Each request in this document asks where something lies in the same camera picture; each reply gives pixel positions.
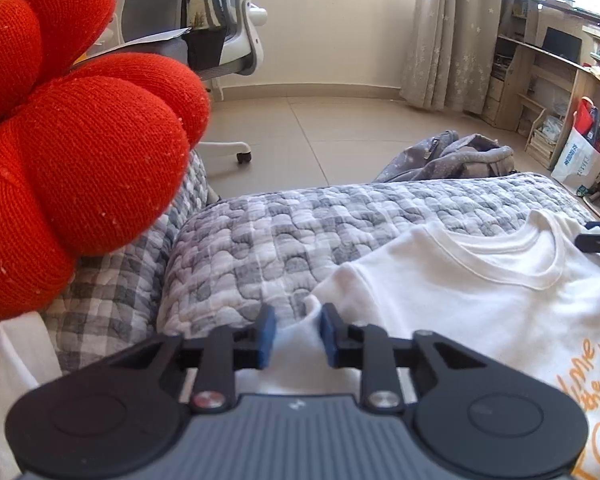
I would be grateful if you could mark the wooden file rack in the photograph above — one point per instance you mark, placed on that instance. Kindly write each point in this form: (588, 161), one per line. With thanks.
(535, 147)

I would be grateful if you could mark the red bag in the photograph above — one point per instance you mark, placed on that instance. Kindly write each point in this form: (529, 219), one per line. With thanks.
(582, 117)

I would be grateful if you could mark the wooden desk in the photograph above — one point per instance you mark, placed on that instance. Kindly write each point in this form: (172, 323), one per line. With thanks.
(510, 85)

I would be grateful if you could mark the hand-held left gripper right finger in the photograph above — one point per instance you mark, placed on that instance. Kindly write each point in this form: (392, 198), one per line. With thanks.
(328, 335)

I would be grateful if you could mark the beige star curtain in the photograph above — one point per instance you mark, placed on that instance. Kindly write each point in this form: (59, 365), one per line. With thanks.
(455, 35)

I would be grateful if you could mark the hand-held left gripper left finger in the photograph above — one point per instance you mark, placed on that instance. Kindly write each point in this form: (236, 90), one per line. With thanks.
(267, 330)

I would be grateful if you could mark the white cloth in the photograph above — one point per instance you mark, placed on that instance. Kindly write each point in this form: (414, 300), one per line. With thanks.
(20, 385)

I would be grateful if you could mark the red knitted cushion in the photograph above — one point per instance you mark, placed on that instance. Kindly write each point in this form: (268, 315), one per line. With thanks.
(80, 160)

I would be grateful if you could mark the white t-shirt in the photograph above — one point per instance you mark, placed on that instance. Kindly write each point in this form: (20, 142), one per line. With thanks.
(455, 300)

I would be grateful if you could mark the grey checked sofa cover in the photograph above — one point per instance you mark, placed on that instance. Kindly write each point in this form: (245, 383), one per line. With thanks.
(110, 280)

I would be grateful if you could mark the black monitor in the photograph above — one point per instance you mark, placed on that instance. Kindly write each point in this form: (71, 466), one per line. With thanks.
(562, 45)

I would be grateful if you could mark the white office chair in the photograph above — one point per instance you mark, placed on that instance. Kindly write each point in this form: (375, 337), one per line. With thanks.
(240, 35)

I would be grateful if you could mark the white shopping bag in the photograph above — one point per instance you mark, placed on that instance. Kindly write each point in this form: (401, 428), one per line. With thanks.
(575, 160)

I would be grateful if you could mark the grey crumpled cloth on floor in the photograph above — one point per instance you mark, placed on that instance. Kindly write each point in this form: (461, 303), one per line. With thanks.
(455, 160)

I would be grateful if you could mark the grey pebble quilted sofa cover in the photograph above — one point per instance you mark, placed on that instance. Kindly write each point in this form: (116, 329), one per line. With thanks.
(280, 230)

